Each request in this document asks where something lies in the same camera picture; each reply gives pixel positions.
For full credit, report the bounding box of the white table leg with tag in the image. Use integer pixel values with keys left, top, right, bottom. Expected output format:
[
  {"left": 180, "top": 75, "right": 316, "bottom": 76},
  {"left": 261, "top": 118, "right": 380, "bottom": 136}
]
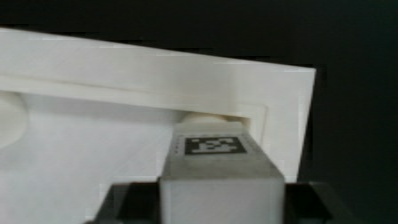
[{"left": 160, "top": 113, "right": 284, "bottom": 224}]

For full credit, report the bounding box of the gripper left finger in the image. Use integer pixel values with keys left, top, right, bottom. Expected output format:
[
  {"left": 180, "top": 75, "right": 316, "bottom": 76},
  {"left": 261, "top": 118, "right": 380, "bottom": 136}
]
[{"left": 85, "top": 182, "right": 160, "bottom": 224}]

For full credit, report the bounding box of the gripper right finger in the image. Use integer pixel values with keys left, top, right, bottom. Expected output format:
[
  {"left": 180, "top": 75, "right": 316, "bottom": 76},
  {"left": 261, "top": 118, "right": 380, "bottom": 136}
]
[{"left": 283, "top": 182, "right": 356, "bottom": 224}]

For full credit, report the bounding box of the white square table top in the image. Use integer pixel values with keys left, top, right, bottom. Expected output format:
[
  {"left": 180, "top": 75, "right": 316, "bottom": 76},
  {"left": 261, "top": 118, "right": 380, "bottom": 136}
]
[{"left": 0, "top": 28, "right": 315, "bottom": 224}]

